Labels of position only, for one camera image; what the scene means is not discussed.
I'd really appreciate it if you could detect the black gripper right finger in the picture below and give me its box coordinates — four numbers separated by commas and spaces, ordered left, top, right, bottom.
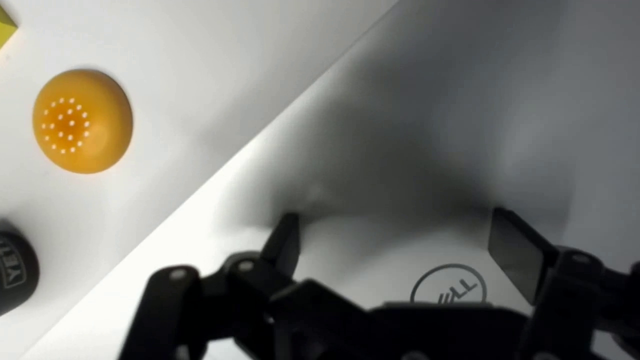
489, 208, 640, 360

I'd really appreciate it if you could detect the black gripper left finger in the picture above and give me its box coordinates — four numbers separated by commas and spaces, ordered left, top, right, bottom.
119, 212, 375, 360

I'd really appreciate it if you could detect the black Yeti cup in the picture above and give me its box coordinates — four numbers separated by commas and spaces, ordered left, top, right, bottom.
0, 220, 41, 316

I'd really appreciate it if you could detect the orange perforated ball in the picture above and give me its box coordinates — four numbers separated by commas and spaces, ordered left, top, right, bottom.
32, 69, 134, 174

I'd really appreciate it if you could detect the yellow block top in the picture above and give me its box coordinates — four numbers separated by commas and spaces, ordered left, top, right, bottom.
0, 15, 18, 49

